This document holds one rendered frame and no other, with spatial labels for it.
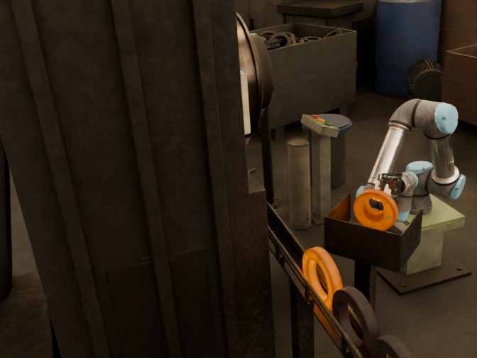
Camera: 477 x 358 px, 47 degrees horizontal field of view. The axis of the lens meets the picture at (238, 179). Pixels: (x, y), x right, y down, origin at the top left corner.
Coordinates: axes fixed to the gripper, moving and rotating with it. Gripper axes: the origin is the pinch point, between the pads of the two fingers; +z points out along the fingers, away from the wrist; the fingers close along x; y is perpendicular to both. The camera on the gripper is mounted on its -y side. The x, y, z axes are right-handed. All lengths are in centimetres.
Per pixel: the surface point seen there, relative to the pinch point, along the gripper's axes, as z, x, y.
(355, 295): 55, 17, -12
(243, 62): 28, -41, 43
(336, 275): 46.8, 7.9, -11.7
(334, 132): -92, -60, 9
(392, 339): 62, 30, -17
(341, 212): 4.6, -10.4, -6.1
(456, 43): -375, -73, 74
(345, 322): 48, 13, -24
